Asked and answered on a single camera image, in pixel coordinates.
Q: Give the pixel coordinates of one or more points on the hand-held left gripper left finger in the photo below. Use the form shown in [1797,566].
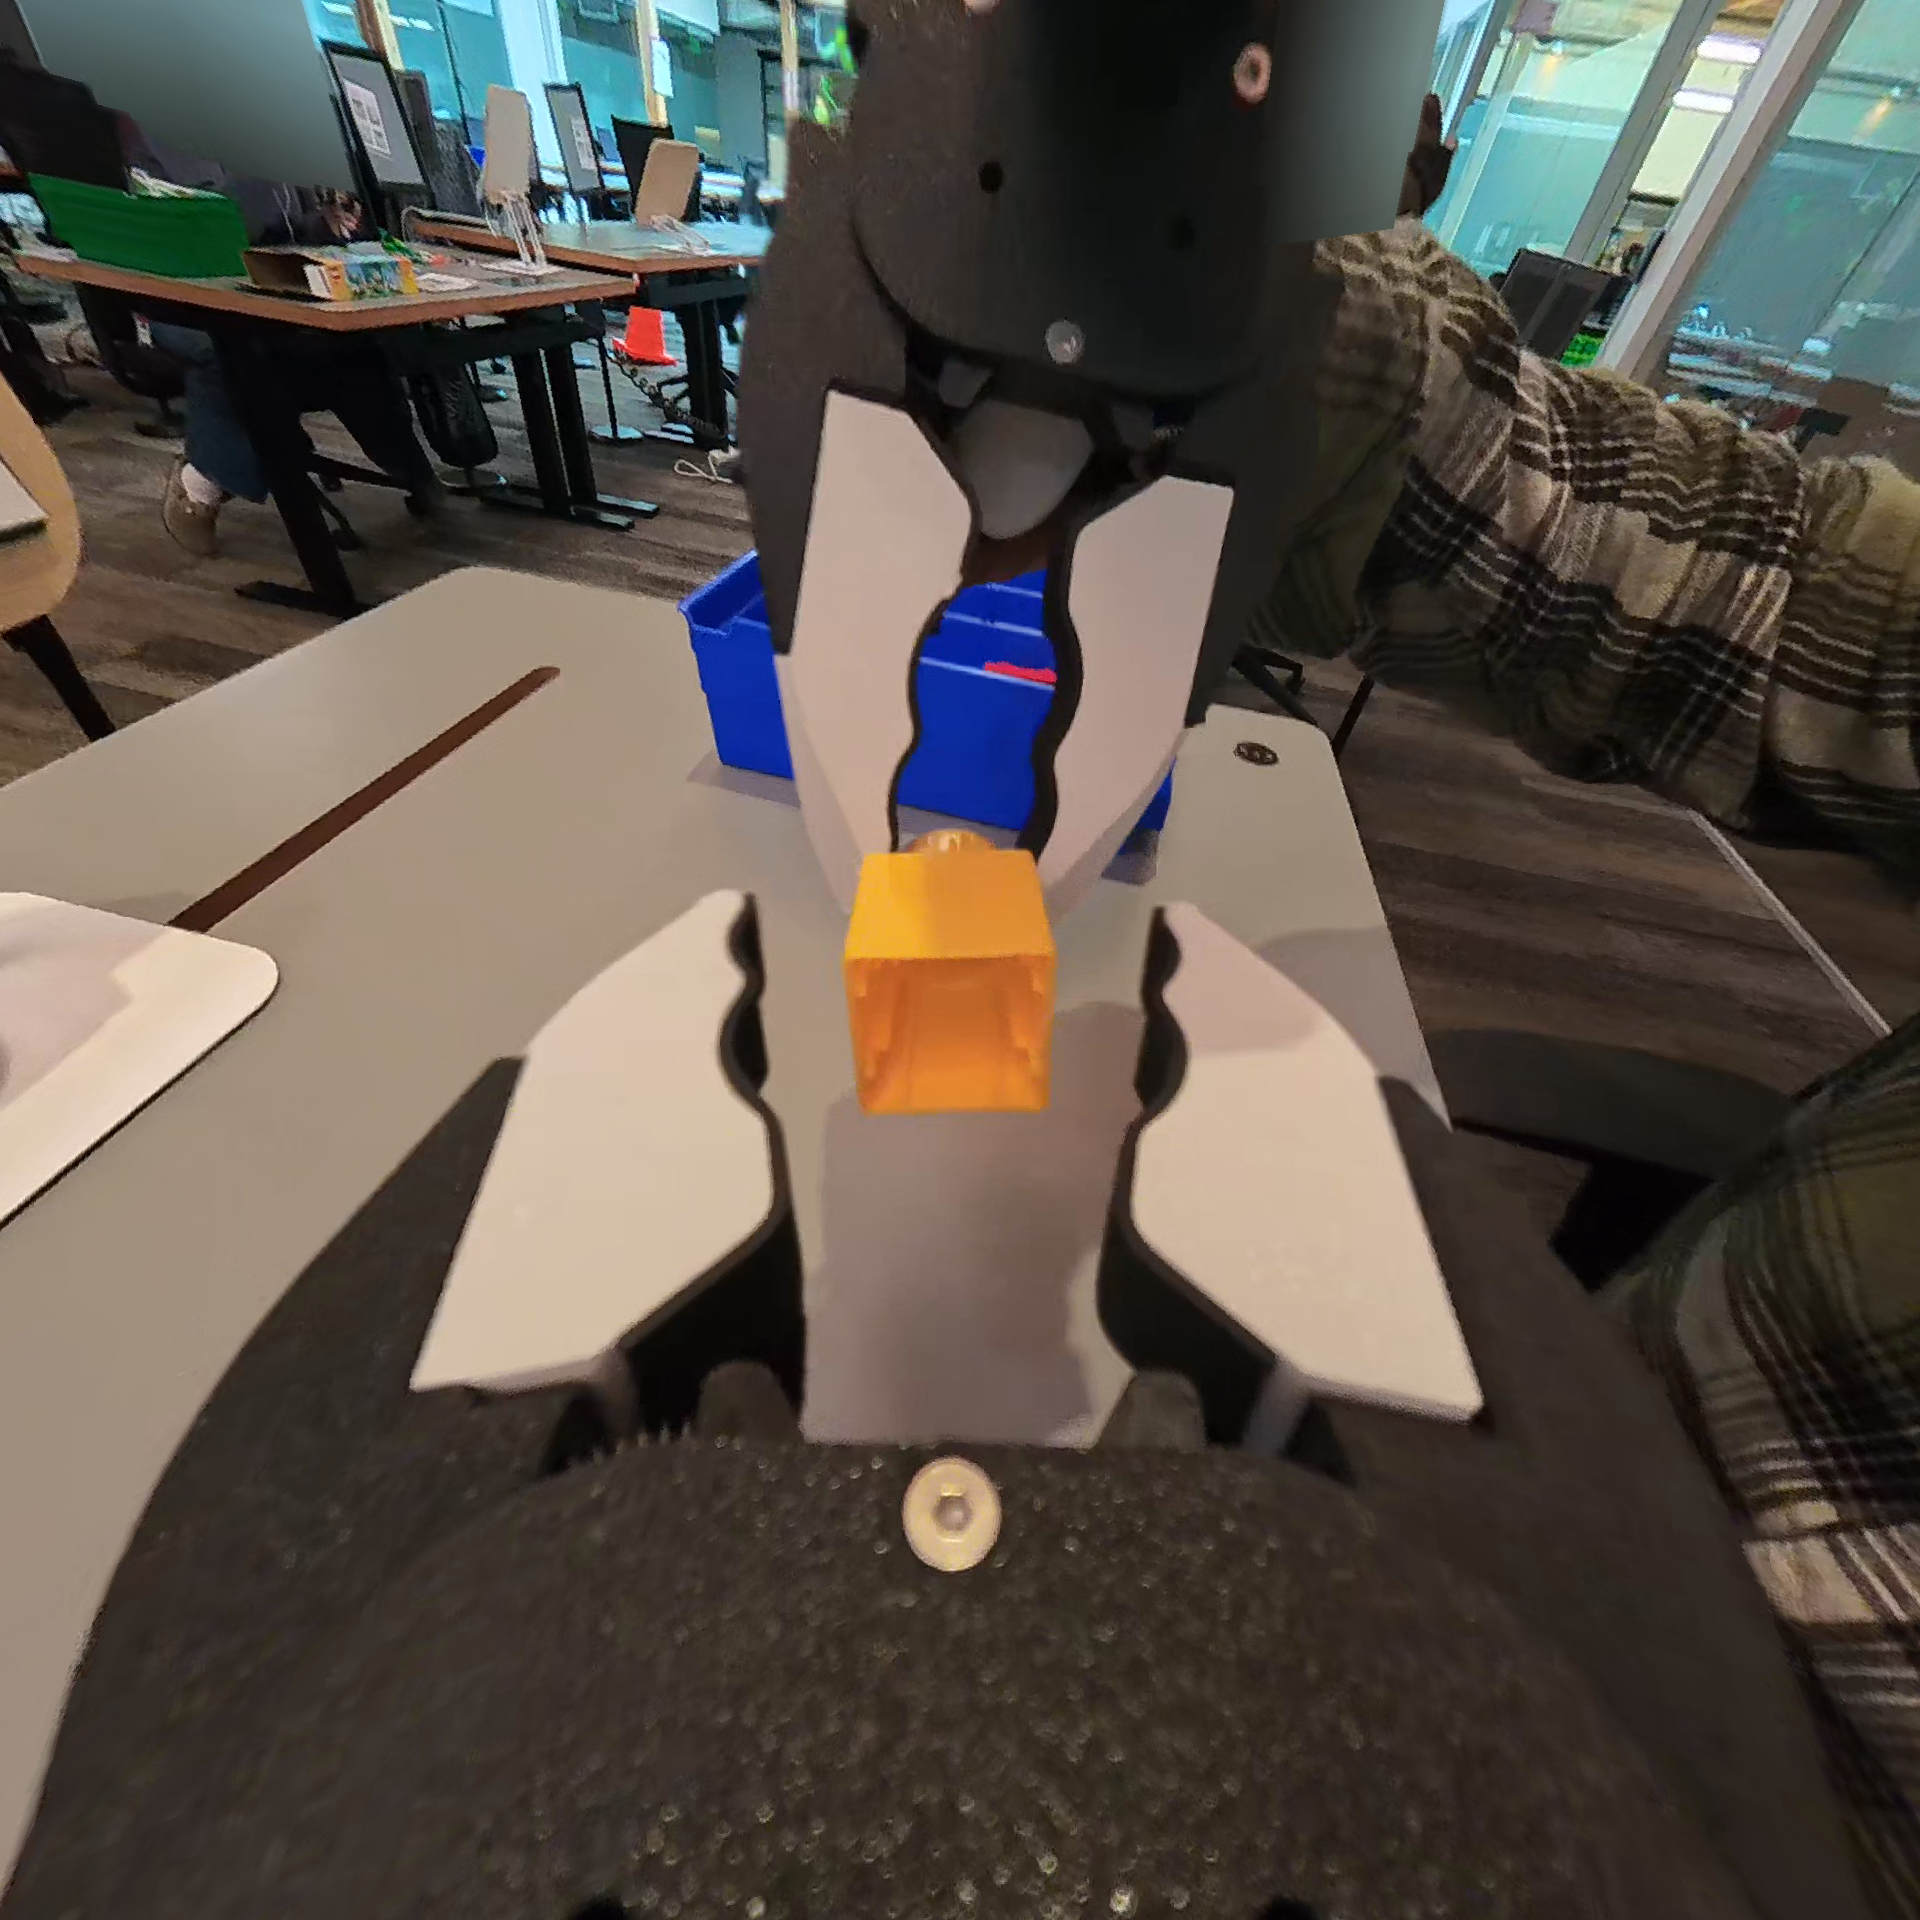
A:
[615,1186]

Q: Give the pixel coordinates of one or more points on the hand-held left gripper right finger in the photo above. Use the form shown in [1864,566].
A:
[1291,1201]

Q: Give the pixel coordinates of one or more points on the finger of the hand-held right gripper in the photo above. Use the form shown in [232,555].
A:
[1141,645]
[856,600]

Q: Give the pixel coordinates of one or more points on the pile of colourful toy blocks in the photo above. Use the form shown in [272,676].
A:
[1020,672]

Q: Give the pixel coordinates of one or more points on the blue plastic bin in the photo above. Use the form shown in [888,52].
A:
[962,721]

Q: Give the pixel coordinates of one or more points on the orange toy block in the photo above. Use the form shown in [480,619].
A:
[945,1021]

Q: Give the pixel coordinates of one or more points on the orange traffic cone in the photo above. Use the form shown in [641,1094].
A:
[645,337]

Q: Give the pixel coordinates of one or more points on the black office chair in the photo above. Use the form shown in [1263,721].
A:
[1593,1111]

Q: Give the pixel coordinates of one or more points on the white document stand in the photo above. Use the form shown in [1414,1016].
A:
[107,1021]

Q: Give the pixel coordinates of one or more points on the brown background table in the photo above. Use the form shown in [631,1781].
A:
[376,291]

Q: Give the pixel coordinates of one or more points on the colourful cardboard box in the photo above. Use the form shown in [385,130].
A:
[339,274]

